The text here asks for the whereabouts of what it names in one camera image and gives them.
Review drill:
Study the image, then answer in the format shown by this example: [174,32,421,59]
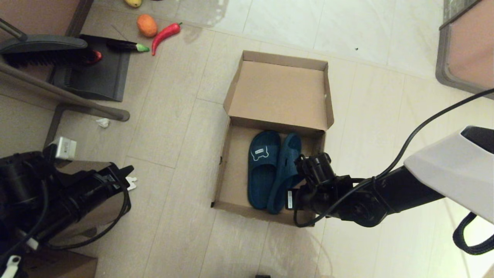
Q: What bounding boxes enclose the red toy chili pepper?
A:
[151,22,182,56]

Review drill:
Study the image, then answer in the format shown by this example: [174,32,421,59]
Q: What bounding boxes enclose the purple toy eggplant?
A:
[106,39,150,53]

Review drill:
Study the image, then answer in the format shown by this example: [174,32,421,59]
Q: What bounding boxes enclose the black braided cable loop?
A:
[453,212,494,255]

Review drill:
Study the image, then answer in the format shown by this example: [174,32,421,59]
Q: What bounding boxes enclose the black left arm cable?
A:
[42,185,132,249]

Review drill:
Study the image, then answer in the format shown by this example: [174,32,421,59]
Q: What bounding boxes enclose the grey broom with black bristles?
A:
[0,17,95,69]

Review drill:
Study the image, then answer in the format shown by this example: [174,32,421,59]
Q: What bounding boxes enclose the brown cardboard carton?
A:
[23,249,98,278]

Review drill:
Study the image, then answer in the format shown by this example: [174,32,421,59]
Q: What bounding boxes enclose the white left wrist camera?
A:
[56,137,77,159]

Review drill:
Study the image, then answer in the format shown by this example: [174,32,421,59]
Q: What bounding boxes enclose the brown cardboard shoe box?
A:
[211,50,335,227]

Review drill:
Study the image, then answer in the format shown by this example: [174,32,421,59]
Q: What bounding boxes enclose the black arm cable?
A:
[293,88,494,228]
[42,185,132,249]

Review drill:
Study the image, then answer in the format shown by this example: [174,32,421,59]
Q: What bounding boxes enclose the brown plastic trash bin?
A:
[48,159,132,247]

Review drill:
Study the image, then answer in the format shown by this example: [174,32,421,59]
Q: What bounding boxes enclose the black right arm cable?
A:
[293,88,494,228]

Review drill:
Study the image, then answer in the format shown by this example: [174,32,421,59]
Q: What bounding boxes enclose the dark blue rubber slipper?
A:
[266,132,303,215]
[247,131,281,210]

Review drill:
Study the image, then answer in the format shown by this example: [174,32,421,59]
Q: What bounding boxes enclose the grey-brown metal furniture frame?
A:
[0,61,130,155]

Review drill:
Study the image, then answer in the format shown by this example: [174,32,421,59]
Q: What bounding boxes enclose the brown wooden furniture panel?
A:
[0,0,94,37]

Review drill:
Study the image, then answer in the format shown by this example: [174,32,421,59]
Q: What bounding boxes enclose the dark grey dustpan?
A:
[48,35,131,102]

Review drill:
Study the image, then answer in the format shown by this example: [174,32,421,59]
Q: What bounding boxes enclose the brown board with grey frame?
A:
[435,0,494,100]

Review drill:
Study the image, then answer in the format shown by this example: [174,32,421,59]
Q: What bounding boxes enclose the orange toy fruit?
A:
[137,14,158,38]

